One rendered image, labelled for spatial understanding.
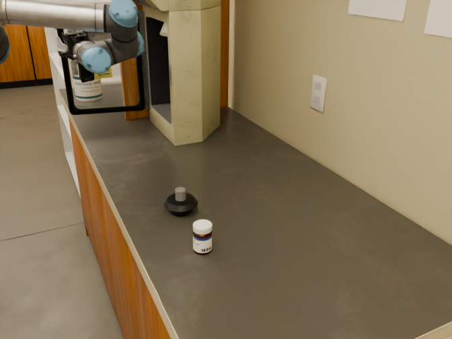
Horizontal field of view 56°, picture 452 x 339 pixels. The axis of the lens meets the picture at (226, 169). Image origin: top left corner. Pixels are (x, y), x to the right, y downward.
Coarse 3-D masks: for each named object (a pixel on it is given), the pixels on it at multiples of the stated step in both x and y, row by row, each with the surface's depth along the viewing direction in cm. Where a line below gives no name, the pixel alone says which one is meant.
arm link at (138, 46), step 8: (104, 40) 127; (112, 40) 124; (136, 40) 125; (112, 48) 125; (120, 48) 125; (128, 48) 126; (136, 48) 129; (144, 48) 130; (112, 56) 126; (120, 56) 127; (128, 56) 129; (136, 56) 131
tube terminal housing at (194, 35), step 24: (192, 0) 139; (216, 0) 153; (168, 24) 140; (192, 24) 142; (216, 24) 157; (168, 48) 144; (192, 48) 146; (216, 48) 161; (192, 72) 149; (216, 72) 165; (192, 96) 153; (216, 96) 169; (192, 120) 156; (216, 120) 173
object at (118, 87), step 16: (64, 32) 159; (96, 32) 162; (128, 64) 170; (80, 80) 168; (96, 80) 169; (112, 80) 171; (128, 80) 173; (80, 96) 170; (96, 96) 172; (112, 96) 174; (128, 96) 175; (112, 112) 176
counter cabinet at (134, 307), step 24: (96, 192) 176; (96, 216) 193; (96, 240) 214; (120, 240) 138; (120, 264) 148; (120, 288) 160; (144, 288) 114; (120, 312) 174; (144, 312) 121; (144, 336) 129; (168, 336) 97
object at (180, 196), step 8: (176, 192) 113; (184, 192) 113; (168, 200) 114; (176, 200) 114; (184, 200) 114; (192, 200) 114; (168, 208) 112; (176, 208) 111; (184, 208) 111; (192, 208) 113
